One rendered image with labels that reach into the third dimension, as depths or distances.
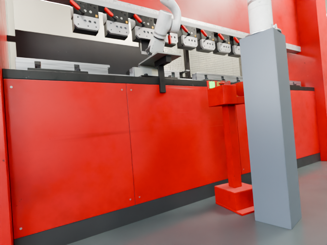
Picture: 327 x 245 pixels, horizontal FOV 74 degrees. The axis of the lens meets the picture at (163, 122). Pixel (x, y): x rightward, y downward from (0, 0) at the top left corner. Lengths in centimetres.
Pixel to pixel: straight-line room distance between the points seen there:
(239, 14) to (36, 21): 287
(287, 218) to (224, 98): 71
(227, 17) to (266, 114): 128
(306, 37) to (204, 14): 159
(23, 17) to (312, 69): 390
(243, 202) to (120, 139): 83
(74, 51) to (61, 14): 222
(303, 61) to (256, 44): 200
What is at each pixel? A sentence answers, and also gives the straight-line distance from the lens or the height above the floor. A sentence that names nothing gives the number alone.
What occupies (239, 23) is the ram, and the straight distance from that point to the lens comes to 241.
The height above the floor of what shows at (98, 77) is 86.
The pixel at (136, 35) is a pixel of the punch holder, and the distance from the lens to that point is 162.
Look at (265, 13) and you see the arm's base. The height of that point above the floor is 110.
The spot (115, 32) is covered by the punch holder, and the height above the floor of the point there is 118.
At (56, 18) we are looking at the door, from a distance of 415.
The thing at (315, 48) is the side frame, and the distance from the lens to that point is 324.
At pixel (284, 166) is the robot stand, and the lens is 124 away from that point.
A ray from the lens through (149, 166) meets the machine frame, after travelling 139.
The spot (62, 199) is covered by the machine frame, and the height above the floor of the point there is 23.
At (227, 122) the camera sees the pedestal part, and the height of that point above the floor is 55.
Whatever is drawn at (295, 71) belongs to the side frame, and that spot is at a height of 111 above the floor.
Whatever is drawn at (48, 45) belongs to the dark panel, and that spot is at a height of 125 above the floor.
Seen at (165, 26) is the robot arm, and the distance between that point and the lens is 150.
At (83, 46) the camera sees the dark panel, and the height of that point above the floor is 128.
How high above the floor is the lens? 55
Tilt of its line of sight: 1 degrees up
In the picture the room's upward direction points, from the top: 5 degrees counter-clockwise
